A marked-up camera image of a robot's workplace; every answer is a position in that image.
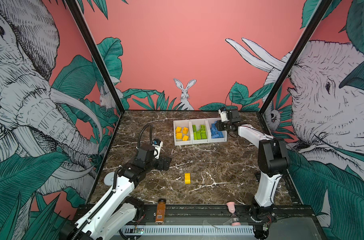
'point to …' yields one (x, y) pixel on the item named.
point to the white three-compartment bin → (198, 131)
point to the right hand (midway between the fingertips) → (216, 121)
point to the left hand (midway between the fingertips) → (165, 155)
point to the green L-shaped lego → (194, 128)
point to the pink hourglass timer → (235, 220)
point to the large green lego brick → (202, 128)
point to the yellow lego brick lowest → (185, 130)
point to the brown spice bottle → (160, 210)
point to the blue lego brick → (215, 133)
